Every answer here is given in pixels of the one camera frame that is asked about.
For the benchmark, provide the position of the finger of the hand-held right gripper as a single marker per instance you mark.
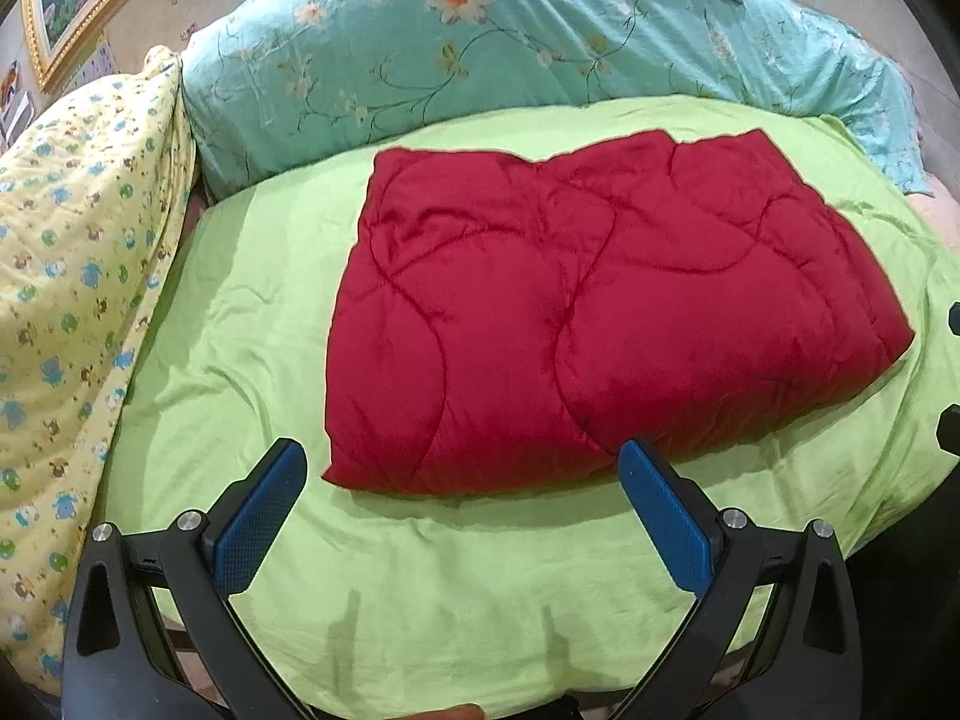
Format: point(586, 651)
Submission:
point(954, 319)
point(951, 431)

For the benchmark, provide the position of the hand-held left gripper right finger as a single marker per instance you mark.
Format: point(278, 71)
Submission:
point(664, 510)

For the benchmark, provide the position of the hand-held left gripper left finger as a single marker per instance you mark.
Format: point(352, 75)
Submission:
point(259, 510)

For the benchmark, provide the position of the red quilt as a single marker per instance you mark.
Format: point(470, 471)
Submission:
point(562, 315)

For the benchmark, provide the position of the pink mattress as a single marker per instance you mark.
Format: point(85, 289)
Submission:
point(943, 191)

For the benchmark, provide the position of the green bed sheet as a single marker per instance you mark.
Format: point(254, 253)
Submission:
point(450, 600)

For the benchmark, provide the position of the yellow printed quilt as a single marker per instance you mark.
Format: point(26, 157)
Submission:
point(67, 240)

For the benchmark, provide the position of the turquoise floral pillow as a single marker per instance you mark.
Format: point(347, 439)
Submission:
point(525, 45)

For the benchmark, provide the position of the wall stickers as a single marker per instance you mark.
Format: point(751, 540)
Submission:
point(11, 101)

